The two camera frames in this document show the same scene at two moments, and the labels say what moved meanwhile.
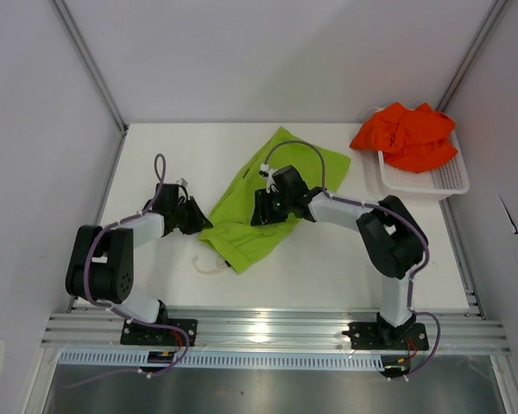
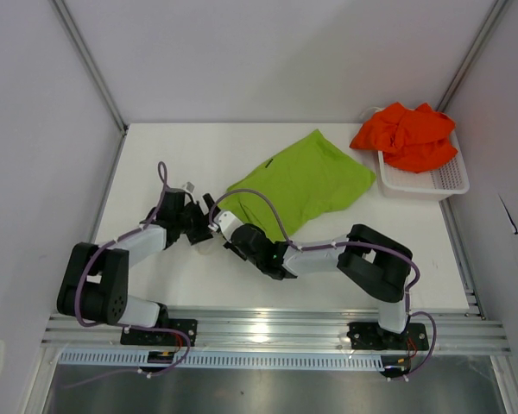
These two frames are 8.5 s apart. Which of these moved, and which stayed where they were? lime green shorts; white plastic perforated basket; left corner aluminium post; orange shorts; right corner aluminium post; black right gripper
Moved: black right gripper; lime green shorts
Stayed: white plastic perforated basket; orange shorts; left corner aluminium post; right corner aluminium post
